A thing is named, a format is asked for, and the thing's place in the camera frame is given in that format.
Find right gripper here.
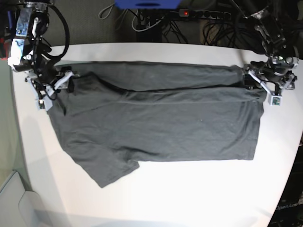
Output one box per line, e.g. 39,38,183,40
25,67,80,103

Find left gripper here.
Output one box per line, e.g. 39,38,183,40
242,63,297,96

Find grey t-shirt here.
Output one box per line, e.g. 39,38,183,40
48,62,267,187

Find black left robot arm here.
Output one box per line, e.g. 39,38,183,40
231,0,299,98

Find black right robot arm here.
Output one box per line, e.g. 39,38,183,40
8,0,77,103

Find black power strip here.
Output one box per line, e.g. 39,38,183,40
178,9,232,21

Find blue box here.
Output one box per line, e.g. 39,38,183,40
115,0,181,9

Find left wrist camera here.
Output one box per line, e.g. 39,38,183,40
268,94,282,106

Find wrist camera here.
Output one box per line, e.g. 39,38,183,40
268,94,282,106
37,97,53,111

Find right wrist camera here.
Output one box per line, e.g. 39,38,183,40
37,97,53,111

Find white cable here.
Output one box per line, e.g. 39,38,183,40
131,14,162,32

